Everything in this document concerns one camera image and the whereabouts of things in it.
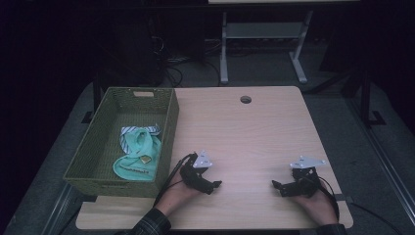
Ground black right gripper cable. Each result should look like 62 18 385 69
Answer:
317 175 341 221

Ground white metal stand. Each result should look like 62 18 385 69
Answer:
218 9 309 85

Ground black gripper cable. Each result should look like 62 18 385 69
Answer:
317 175 341 221
153 152 199 209

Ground black metal stand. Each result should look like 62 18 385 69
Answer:
356 68 387 127
80 74 103 124

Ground tangle of black cables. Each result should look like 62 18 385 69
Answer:
153 33 223 88

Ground person's left hand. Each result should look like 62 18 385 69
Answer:
156 169 204 217

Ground aluminium floor rail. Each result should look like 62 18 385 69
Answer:
346 97 415 226
40 182 82 235

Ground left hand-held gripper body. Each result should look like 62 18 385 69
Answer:
179 150 219 196

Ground grey table edge clip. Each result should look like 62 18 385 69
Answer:
333 194 354 204

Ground green woven basket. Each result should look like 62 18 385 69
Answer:
63 86 180 199

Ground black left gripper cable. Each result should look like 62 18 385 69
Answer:
153 152 199 209

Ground mint green striped bib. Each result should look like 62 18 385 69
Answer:
112 123 163 182

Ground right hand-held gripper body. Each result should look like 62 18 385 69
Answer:
282 155 327 199

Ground person's right hand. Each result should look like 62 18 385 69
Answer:
290 182 339 226

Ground black cable on floor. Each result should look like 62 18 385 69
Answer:
350 202 404 235

